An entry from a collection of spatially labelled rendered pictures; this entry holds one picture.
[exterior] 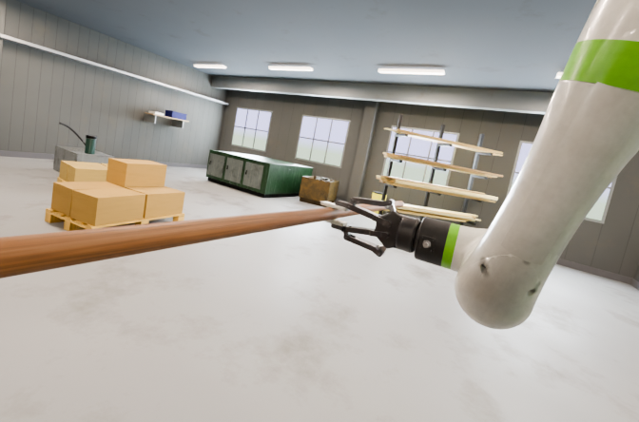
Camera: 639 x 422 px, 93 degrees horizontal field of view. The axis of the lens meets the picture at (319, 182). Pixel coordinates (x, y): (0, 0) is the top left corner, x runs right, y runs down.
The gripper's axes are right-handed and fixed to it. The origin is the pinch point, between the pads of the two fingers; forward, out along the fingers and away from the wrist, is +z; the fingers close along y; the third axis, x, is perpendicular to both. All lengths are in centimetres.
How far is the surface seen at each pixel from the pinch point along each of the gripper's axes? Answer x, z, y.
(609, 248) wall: 683, -263, 59
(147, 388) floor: 27, 92, 115
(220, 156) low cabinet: 509, 567, 36
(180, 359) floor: 49, 97, 115
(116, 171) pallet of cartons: 149, 364, 52
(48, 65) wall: 244, 838, -99
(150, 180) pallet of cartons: 184, 347, 59
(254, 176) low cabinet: 503, 440, 65
